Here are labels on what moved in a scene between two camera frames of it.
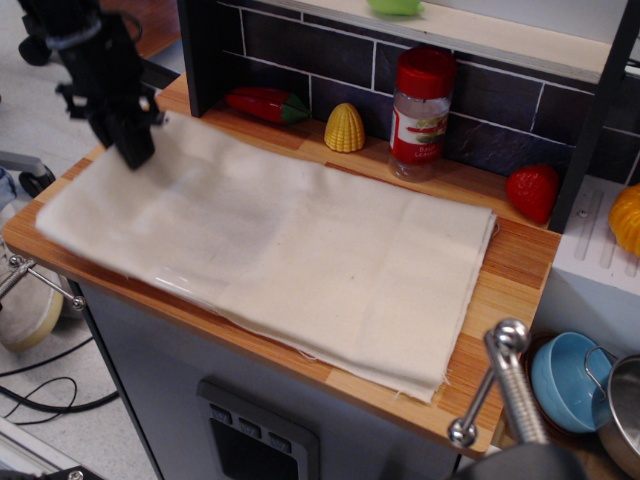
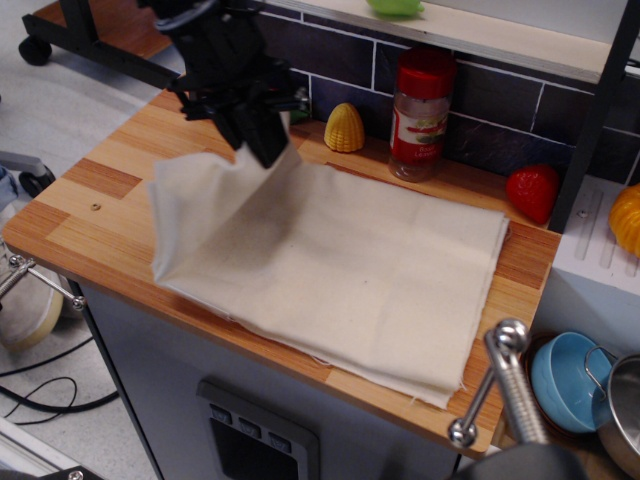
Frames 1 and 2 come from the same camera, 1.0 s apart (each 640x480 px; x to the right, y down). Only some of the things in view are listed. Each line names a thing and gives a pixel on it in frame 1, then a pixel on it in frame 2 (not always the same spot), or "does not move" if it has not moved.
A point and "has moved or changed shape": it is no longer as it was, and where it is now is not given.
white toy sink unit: [593, 290] does not move
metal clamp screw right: [504, 342] does not move
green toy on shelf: [396, 7] does not move
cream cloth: [367, 277] has moved or changed shape
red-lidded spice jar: [425, 83] does not move
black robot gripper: [105, 78] -> [221, 66]
